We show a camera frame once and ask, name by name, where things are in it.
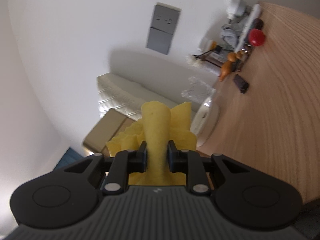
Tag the dark brown bottle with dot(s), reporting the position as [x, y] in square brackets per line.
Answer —
[257, 24]

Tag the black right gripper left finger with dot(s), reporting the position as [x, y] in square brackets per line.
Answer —
[121, 166]

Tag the blue object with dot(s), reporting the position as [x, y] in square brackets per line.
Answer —
[69, 157]

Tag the clear plastic container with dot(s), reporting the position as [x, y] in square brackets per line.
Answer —
[198, 91]

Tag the grey crumpled cloth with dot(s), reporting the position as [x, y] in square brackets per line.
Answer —
[230, 33]

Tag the black phone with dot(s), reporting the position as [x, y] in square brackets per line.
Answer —
[241, 83]

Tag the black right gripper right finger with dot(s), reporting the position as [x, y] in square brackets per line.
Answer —
[189, 163]

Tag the red round cap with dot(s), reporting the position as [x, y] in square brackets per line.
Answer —
[256, 37]

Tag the orange toy figure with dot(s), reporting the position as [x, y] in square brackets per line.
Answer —
[227, 67]

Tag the white round container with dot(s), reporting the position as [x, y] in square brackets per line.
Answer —
[205, 121]

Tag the cardboard box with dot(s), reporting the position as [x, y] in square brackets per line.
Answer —
[109, 126]

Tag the white long tube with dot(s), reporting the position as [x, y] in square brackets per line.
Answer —
[255, 13]

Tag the yellow cleaning cloth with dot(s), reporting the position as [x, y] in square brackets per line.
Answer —
[158, 125]

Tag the white appliance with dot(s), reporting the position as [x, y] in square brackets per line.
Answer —
[237, 8]

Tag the grey wall socket panel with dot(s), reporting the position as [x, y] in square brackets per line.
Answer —
[163, 25]

